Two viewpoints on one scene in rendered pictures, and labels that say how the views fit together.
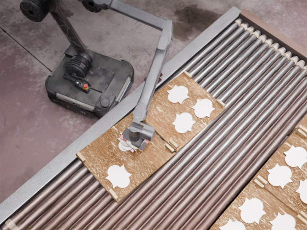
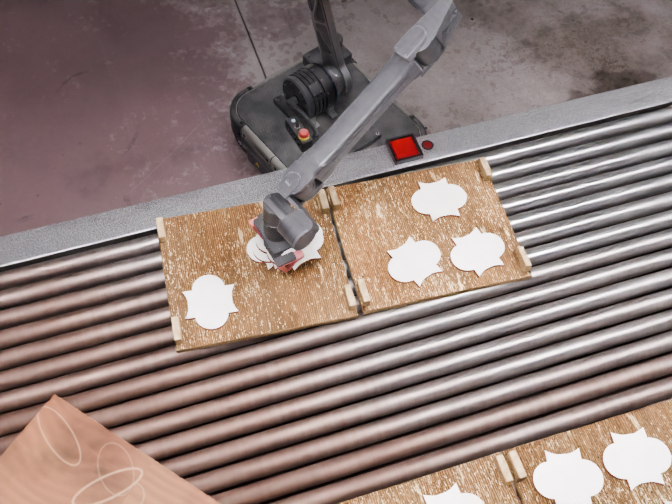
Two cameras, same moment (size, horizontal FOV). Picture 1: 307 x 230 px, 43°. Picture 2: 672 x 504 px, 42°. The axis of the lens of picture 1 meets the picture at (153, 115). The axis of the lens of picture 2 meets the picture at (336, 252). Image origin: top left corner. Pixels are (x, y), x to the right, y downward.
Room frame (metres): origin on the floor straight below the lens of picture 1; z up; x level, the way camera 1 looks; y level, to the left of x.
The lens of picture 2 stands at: (0.07, -0.56, 2.68)
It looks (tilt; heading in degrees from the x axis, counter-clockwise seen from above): 59 degrees down; 31
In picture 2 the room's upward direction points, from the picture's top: 4 degrees clockwise
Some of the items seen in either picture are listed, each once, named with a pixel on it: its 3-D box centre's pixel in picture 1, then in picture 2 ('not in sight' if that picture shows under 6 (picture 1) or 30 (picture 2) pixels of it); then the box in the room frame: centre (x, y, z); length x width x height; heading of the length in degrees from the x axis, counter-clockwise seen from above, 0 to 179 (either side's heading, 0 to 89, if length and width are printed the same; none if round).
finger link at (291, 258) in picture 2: (140, 144); (284, 255); (0.87, 0.05, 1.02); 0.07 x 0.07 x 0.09; 65
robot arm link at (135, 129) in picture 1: (135, 129); (278, 212); (0.88, 0.08, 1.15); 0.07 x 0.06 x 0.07; 74
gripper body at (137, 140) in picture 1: (134, 135); (276, 226); (0.88, 0.08, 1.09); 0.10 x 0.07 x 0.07; 65
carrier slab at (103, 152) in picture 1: (125, 154); (254, 267); (0.84, 0.12, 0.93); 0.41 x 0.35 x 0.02; 138
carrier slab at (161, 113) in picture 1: (180, 109); (425, 232); (1.16, -0.15, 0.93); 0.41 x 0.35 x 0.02; 139
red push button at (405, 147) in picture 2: not in sight; (404, 149); (1.35, 0.03, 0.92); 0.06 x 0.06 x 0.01; 53
